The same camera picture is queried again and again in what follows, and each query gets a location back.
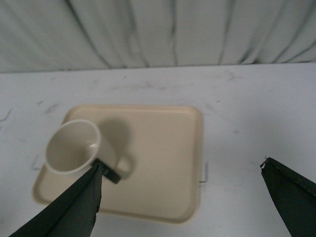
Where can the white pleated curtain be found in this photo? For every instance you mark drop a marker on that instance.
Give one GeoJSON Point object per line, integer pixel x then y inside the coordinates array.
{"type": "Point", "coordinates": [65, 35]}

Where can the beige plastic tray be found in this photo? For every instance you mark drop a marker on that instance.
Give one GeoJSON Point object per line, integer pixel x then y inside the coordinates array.
{"type": "Point", "coordinates": [159, 151]}

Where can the white ceramic mug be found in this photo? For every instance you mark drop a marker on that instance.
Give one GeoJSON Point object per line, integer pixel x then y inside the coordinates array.
{"type": "Point", "coordinates": [78, 144]}

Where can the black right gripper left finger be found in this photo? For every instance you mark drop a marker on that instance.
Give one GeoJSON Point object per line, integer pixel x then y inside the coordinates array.
{"type": "Point", "coordinates": [72, 214]}

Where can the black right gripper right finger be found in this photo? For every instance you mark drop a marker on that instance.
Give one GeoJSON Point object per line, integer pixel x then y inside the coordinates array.
{"type": "Point", "coordinates": [294, 197]}

